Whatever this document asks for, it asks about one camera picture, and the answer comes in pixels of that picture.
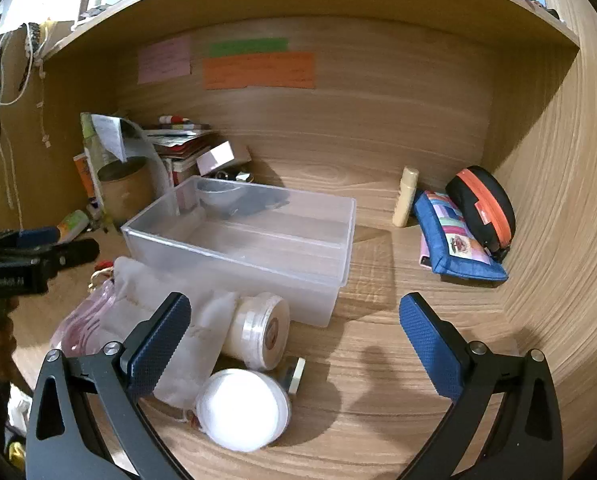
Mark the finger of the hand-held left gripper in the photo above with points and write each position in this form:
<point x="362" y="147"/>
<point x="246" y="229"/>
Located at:
<point x="76" y="252"/>
<point x="38" y="236"/>

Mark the bagged white knitted item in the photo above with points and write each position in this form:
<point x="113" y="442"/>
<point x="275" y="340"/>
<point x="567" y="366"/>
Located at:
<point x="83" y="322"/>

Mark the black pouch with orange zip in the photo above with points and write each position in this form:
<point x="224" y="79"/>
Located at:
<point x="466" y="200"/>

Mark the green sticky note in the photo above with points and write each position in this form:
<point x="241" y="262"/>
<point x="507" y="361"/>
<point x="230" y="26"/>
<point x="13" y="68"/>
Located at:
<point x="248" y="46"/>

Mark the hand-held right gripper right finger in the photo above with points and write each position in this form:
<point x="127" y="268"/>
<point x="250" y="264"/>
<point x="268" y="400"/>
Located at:
<point x="426" y="345"/>

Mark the red velvet pouch gold trim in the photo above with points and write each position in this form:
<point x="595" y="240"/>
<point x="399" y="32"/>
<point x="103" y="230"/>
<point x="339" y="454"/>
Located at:
<point x="101" y="264"/>

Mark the white tape roll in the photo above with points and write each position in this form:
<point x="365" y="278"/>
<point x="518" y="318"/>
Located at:
<point x="251" y="330"/>

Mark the clear plastic container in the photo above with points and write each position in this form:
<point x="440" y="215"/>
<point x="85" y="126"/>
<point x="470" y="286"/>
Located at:
<point x="278" y="240"/>

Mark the curled white paper sheet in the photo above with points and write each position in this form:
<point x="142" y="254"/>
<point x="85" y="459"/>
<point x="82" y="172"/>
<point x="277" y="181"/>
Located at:
<point x="151" y="155"/>

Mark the blue patchwork pouch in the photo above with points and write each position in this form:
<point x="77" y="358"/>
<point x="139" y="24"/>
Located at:
<point x="453" y="255"/>

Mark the white paper receipt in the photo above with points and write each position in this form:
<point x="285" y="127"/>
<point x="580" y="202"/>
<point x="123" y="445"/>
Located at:
<point x="108" y="132"/>

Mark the green orange printed tube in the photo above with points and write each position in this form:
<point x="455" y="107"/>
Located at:
<point x="73" y="222"/>

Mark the small clear plastic cup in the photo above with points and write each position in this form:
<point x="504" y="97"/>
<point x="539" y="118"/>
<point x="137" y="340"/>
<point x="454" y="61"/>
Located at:
<point x="218" y="192"/>

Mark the cardboard tube can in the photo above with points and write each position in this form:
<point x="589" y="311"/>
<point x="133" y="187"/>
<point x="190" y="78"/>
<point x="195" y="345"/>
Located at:
<point x="126" y="195"/>

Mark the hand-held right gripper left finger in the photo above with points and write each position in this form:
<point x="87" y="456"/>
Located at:
<point x="158" y="350"/>

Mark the orange packet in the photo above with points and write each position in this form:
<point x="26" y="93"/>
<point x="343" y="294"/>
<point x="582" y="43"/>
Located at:
<point x="83" y="175"/>

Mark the small white box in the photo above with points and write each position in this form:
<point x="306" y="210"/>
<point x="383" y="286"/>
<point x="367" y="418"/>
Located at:
<point x="213" y="157"/>

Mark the cream lotion bottle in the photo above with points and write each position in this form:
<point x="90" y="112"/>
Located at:
<point x="406" y="195"/>

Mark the red white marker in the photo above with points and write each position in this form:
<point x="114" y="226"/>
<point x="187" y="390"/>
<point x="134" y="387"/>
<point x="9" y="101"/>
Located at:
<point x="174" y="119"/>

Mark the stack of books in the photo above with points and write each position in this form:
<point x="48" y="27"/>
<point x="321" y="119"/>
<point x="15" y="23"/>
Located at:
<point x="178" y="150"/>

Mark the orange sticky note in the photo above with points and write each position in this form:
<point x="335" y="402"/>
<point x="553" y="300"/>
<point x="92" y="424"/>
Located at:
<point x="258" y="72"/>

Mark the pink sticky note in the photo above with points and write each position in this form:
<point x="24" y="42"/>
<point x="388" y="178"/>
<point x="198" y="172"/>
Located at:
<point x="163" y="60"/>

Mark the small dark staples box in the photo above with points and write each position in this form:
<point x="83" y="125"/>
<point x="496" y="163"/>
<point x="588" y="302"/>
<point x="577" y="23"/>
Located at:
<point x="294" y="377"/>

